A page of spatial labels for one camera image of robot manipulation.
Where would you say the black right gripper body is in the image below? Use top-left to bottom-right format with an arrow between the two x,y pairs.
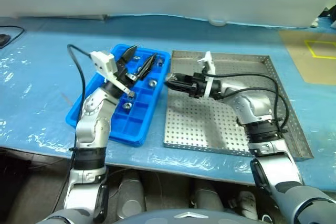
183,71 -> 211,99

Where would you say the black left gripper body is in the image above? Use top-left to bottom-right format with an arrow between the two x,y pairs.
115,60 -> 139,84

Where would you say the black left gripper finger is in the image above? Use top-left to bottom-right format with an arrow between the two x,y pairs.
136,52 -> 158,81
122,44 -> 139,63

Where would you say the thin black table cable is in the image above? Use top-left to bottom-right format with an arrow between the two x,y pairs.
0,25 -> 26,45

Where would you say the blue plastic table cover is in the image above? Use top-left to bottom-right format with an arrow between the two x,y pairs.
0,14 -> 336,192

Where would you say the brown cardboard sheet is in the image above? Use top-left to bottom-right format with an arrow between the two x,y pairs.
278,30 -> 336,86

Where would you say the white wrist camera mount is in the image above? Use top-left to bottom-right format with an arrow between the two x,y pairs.
90,50 -> 132,95
197,50 -> 217,99

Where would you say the dark rounded grey shape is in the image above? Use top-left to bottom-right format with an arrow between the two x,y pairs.
191,180 -> 225,211
117,171 -> 146,219

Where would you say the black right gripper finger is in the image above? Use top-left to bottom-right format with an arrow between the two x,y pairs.
164,74 -> 193,85
164,83 -> 194,93

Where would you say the white rounded shape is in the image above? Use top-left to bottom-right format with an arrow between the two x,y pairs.
228,191 -> 259,221

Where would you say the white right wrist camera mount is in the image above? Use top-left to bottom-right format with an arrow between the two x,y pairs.
197,50 -> 217,99

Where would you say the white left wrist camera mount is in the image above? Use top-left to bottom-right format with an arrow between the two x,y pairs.
90,50 -> 132,95

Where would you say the perforated steel tray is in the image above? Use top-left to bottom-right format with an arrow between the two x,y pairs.
162,49 -> 315,162

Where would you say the blue plastic compartment tray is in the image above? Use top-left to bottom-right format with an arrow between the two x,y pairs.
65,44 -> 171,148

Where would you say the white round knob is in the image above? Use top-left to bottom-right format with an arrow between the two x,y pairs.
208,18 -> 227,27

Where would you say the grey robot torso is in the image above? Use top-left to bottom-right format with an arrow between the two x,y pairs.
112,208 -> 268,224

